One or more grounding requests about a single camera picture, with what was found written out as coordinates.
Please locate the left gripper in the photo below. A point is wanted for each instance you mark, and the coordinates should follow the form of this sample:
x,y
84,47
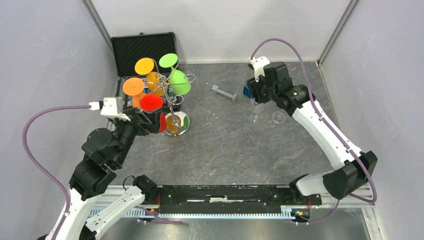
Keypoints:
x,y
152,120

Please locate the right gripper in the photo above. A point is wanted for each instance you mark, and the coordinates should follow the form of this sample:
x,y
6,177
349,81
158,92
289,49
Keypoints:
x,y
254,87

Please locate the clear wine glass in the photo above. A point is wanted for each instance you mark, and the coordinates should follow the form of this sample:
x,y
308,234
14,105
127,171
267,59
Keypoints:
x,y
278,117
257,112

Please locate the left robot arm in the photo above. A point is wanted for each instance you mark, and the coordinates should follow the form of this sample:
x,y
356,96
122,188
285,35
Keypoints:
x,y
104,152

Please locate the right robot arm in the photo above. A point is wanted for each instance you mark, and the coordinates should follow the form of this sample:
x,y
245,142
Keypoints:
x,y
351,167

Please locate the red plastic wine glass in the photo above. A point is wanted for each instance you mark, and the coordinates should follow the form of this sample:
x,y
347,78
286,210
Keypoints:
x,y
153,103

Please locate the chrome wine glass rack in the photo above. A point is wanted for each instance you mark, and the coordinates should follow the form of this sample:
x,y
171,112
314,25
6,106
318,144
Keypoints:
x,y
178,122

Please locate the yellow-orange plastic wine glass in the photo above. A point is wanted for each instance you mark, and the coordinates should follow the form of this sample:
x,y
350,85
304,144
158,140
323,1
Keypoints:
x,y
156,82

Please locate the orange plastic wine glass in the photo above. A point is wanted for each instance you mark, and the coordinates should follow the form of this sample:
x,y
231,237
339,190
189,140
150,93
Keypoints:
x,y
135,87

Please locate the green plastic wine glass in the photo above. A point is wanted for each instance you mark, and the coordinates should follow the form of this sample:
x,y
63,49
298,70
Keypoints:
x,y
177,79

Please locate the blue toy brick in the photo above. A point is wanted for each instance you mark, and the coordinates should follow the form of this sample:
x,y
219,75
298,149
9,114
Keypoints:
x,y
247,91

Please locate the grey bolt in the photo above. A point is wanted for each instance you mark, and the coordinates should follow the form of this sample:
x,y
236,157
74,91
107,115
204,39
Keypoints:
x,y
215,88

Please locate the black foam-lined case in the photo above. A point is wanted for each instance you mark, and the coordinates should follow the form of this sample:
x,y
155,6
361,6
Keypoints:
x,y
137,55

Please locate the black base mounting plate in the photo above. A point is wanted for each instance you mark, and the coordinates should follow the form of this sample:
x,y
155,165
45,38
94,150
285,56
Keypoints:
x,y
227,199

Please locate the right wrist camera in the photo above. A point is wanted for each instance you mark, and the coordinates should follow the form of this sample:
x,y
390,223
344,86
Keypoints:
x,y
258,65

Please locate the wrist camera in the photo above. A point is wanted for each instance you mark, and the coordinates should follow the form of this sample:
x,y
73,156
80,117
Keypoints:
x,y
258,65
112,109

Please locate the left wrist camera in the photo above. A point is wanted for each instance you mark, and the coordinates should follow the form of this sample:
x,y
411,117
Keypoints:
x,y
112,109

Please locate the aluminium cable duct rail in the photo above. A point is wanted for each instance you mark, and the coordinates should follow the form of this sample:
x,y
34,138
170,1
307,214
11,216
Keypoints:
x,y
287,212

